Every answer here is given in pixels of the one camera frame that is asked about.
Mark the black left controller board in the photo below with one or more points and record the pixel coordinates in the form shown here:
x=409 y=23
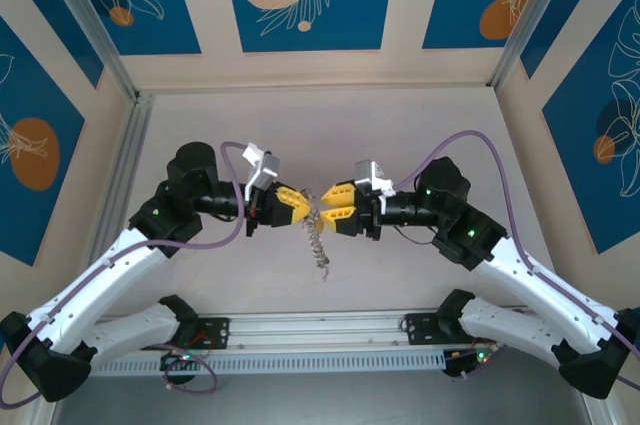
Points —
x=172 y=360

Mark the black controller board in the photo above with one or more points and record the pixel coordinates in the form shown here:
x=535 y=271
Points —
x=457 y=365
x=172 y=360

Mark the metal keyring disc with rings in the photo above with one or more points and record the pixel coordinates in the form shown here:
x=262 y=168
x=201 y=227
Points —
x=316 y=245

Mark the aluminium mounting rail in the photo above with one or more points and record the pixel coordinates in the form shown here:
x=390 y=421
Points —
x=320 y=330

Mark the black right controller board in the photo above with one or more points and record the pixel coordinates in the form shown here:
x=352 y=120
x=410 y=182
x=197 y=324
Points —
x=457 y=365

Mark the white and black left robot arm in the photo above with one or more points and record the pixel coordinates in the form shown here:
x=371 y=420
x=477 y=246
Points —
x=100 y=280

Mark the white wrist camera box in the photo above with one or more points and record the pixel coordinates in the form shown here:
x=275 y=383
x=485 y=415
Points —
x=367 y=175
x=267 y=167

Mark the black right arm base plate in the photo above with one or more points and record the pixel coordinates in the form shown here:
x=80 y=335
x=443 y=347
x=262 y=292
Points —
x=417 y=329

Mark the aluminium side rail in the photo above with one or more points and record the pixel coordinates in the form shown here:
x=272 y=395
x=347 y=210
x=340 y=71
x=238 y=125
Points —
x=135 y=145

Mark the aluminium corner post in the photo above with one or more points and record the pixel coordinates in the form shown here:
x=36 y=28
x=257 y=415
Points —
x=530 y=15
x=92 y=20

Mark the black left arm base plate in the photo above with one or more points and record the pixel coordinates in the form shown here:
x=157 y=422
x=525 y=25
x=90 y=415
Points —
x=220 y=332

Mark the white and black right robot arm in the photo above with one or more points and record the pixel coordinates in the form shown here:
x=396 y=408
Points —
x=525 y=285

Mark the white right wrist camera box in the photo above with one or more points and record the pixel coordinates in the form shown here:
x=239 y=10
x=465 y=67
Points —
x=367 y=175

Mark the pale lilac key tag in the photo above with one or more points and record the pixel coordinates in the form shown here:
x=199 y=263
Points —
x=325 y=275

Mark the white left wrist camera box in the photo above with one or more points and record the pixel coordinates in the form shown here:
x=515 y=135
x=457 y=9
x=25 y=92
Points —
x=267 y=167

